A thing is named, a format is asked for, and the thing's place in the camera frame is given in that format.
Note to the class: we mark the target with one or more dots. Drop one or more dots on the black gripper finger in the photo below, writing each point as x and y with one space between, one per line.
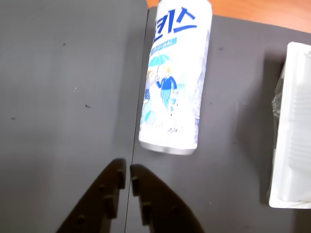
97 201
165 206

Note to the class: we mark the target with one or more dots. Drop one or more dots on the white blue drink can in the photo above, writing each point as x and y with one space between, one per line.
175 72

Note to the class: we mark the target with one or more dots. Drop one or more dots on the dark grey table mat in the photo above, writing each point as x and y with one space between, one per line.
233 145
68 97

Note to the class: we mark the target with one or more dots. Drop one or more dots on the white plastic food package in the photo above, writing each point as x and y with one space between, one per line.
296 136

